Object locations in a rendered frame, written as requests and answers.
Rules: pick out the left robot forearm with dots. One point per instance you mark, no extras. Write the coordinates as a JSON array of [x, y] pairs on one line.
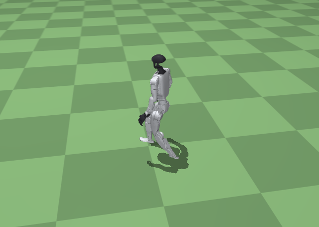
[[150, 106]]

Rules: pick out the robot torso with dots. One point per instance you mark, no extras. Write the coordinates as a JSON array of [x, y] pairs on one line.
[[163, 90]]

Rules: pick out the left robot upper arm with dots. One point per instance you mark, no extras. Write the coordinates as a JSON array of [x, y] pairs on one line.
[[154, 87]]

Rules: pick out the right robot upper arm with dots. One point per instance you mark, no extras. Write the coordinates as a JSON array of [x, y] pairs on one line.
[[170, 79]]

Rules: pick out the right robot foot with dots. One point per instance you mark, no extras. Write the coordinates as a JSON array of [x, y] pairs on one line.
[[146, 140]]

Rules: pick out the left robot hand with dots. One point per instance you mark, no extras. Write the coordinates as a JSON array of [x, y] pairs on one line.
[[142, 118]]

